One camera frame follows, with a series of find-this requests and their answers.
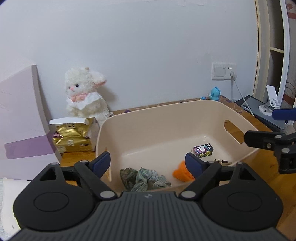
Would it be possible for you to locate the purple cartoon box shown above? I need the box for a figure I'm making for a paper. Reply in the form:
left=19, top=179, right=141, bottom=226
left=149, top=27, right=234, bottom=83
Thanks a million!
left=192, top=143, right=214, bottom=158

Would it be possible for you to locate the grey laptop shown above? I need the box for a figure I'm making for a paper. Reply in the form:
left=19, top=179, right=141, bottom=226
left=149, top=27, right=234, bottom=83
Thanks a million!
left=236, top=95, right=285, bottom=132

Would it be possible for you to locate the white plush sheep toy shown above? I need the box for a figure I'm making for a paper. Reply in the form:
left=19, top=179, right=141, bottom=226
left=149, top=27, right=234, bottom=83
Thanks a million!
left=65, top=67, right=110, bottom=126

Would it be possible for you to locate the gold foil bag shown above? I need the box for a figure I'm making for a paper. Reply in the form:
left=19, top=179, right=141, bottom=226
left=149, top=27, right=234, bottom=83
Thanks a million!
left=52, top=117, right=94, bottom=153

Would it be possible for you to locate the lilac headboard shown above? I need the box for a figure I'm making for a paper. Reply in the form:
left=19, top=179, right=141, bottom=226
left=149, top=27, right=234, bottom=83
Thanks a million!
left=1, top=65, right=61, bottom=180

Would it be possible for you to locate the orange cloth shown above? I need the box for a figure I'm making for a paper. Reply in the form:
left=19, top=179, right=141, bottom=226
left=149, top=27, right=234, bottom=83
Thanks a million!
left=173, top=160, right=195, bottom=182

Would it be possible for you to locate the white phone stand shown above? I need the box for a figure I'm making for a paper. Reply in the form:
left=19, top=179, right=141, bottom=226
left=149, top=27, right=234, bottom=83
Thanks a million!
left=258, top=85, right=280, bottom=116

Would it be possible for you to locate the green plaid cloth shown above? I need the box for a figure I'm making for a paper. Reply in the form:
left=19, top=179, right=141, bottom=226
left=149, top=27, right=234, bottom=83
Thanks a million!
left=131, top=168, right=171, bottom=192

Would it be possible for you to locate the grey speckled cloth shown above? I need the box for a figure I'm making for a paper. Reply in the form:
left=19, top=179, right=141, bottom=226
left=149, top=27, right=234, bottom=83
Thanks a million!
left=119, top=168, right=138, bottom=191

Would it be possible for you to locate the white wooden shelf frame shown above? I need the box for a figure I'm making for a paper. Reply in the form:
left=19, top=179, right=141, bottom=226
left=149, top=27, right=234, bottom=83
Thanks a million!
left=253, top=0, right=293, bottom=108

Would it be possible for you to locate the beige plastic storage bin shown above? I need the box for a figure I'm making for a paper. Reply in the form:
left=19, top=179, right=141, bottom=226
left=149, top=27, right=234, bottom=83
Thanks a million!
left=96, top=100, right=255, bottom=193

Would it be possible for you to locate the white wall switch socket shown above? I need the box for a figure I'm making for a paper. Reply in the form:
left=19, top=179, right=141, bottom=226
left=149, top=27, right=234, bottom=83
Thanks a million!
left=211, top=62, right=236, bottom=80

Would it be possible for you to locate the white open carton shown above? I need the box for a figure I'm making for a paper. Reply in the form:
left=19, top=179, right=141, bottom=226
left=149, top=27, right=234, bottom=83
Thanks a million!
left=48, top=116, right=101, bottom=151

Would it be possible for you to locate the white charger cable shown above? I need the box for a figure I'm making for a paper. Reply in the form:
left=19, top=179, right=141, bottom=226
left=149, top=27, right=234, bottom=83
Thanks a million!
left=230, top=71, right=255, bottom=118

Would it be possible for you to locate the blue bird figurine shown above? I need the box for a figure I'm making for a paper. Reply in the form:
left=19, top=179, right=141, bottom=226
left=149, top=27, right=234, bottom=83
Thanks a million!
left=208, top=86, right=221, bottom=101

